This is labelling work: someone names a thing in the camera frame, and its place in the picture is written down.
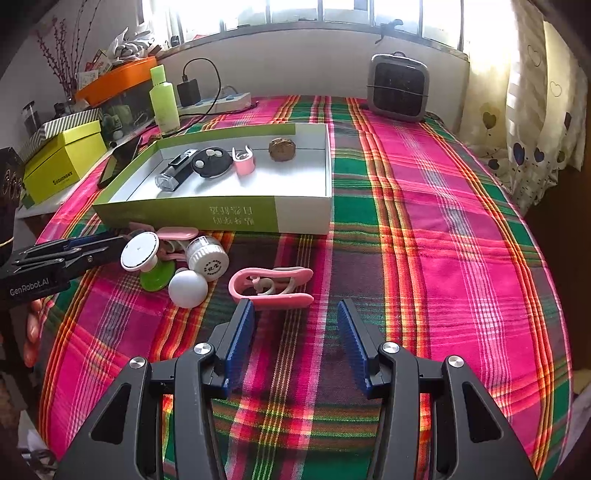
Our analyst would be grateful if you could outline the white power strip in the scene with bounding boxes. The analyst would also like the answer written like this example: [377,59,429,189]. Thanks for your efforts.
[178,92,252,116]

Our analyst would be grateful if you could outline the left hand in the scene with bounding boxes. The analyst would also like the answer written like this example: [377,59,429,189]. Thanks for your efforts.
[23,299,42,368]

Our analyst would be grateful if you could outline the white knob hook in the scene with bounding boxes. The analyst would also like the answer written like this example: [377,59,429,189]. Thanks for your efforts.
[167,269,208,309]

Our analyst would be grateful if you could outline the pink clip with green pad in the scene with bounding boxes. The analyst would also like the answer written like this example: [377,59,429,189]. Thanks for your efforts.
[128,222,199,262]

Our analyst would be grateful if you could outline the black round disc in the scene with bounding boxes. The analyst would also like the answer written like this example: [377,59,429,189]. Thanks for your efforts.
[190,147,233,179]

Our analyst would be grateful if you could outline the brown walnut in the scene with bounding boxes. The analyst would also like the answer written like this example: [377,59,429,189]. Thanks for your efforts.
[267,138,297,162]

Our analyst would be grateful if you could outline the striped gift box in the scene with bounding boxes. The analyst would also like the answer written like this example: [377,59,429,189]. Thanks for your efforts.
[19,108,102,163]

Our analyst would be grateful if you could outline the heart pattern curtain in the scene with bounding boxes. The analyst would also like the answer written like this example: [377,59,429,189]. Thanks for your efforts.
[459,1,588,212]

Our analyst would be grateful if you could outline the black smartphone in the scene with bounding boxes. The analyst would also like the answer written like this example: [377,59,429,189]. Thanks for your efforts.
[97,135,141,189]

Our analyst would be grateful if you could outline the grey mini heater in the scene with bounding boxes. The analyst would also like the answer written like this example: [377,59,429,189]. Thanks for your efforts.
[367,51,430,122]

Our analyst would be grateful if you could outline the black charger plug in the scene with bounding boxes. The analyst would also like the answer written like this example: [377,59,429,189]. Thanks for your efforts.
[177,75,201,107]

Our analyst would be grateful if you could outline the black charger cable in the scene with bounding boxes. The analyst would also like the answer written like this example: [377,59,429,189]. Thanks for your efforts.
[179,56,260,126]

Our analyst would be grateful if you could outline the large pink clip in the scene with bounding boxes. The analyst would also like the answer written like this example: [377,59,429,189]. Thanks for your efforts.
[228,266,315,311]

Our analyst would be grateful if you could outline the green lotion bottle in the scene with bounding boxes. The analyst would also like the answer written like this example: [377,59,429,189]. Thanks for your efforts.
[149,65,180,135]

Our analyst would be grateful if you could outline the white disc green base holder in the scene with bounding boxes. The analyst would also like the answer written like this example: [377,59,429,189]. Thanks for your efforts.
[120,232,175,292]

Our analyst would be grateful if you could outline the yellow box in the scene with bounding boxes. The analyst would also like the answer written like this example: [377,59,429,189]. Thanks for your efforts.
[23,120,107,204]

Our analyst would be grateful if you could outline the green white cardboard box tray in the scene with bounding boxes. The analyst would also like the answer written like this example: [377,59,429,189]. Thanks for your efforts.
[93,123,332,235]

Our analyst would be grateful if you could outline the white ribbed round cap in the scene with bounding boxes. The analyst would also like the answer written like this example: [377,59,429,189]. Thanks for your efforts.
[184,236,229,282]

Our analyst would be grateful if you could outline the red branch decoration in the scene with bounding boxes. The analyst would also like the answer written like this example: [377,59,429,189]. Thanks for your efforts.
[34,0,102,99]

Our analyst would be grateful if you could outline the black cylindrical light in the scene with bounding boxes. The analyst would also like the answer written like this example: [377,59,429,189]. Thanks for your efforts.
[154,149,197,192]

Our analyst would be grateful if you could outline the orange tray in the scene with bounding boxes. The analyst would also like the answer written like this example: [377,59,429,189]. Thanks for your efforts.
[74,56,157,107]

